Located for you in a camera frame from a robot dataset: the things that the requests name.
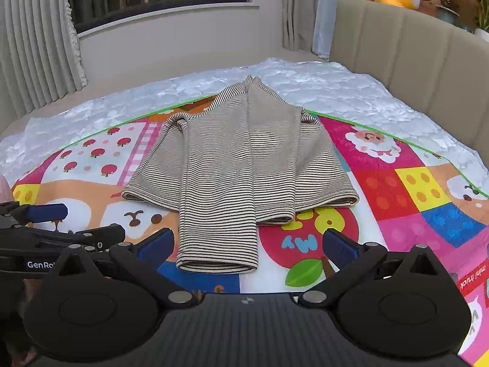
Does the pale blue curtain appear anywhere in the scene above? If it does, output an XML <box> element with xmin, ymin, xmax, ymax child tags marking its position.
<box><xmin>311</xmin><ymin>0</ymin><xmax>351</xmax><ymax>60</ymax></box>

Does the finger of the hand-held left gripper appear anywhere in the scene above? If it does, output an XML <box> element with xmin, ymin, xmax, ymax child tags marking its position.
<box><xmin>0</xmin><ymin>202</ymin><xmax>69</xmax><ymax>226</ymax></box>
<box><xmin>57</xmin><ymin>225</ymin><xmax>127</xmax><ymax>251</ymax></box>

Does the colourful cartoon play mat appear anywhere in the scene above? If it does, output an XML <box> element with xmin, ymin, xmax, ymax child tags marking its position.
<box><xmin>11</xmin><ymin>95</ymin><xmax>489</xmax><ymax>367</ymax></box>

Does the striped beige shirt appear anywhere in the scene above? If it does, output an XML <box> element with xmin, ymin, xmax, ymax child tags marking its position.
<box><xmin>121</xmin><ymin>74</ymin><xmax>360</xmax><ymax>276</ymax></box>

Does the green potted plant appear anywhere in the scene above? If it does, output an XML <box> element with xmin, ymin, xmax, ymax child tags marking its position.
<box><xmin>473</xmin><ymin>0</ymin><xmax>489</xmax><ymax>42</ymax></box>

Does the beige padded headboard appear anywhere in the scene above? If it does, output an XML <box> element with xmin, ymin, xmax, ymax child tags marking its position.
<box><xmin>329</xmin><ymin>0</ymin><xmax>489</xmax><ymax>199</ymax></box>

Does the white quilted mattress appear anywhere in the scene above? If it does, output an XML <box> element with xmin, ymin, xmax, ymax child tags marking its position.
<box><xmin>0</xmin><ymin>57</ymin><xmax>489</xmax><ymax>201</ymax></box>

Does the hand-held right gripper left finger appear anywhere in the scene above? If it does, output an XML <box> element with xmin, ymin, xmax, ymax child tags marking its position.
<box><xmin>57</xmin><ymin>227</ymin><xmax>198</xmax><ymax>309</ymax></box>

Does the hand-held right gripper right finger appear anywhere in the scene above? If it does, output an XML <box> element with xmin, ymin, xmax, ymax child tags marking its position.
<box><xmin>298</xmin><ymin>228</ymin><xmax>440</xmax><ymax>309</ymax></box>

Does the grey pleated curtain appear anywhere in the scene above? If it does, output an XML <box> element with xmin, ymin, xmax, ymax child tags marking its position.
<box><xmin>0</xmin><ymin>0</ymin><xmax>88</xmax><ymax>131</ymax></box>

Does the beige curtain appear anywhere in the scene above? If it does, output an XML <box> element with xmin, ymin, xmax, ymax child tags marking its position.
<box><xmin>283</xmin><ymin>0</ymin><xmax>325</xmax><ymax>52</ymax></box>

